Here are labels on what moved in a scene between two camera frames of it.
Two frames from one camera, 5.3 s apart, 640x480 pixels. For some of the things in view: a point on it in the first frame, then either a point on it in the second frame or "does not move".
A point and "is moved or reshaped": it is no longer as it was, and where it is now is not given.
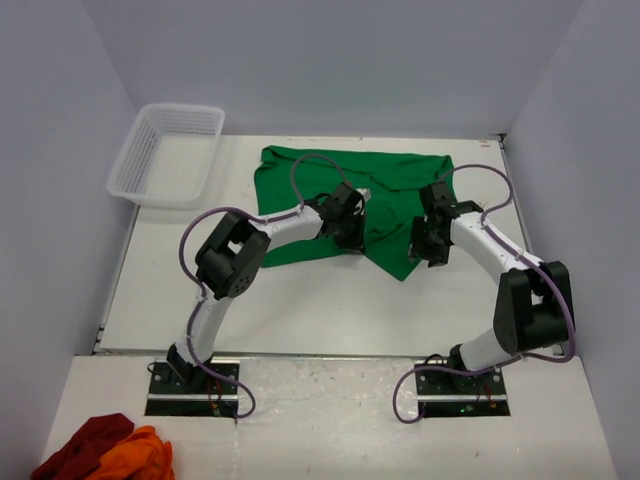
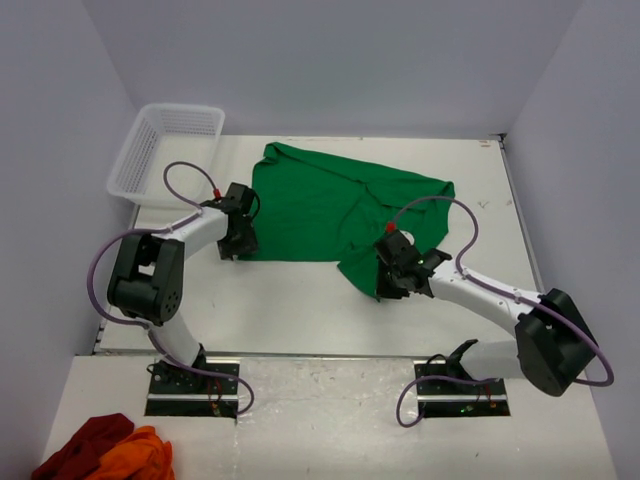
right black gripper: [417, 249] -> [382, 290]
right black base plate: [448, 395] does not move
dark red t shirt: [82, 454] does not move
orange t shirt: [143, 455] does not move
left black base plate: [205, 395] does not move
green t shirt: [286, 179] is moved or reshaped
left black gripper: [356, 241] -> [248, 245]
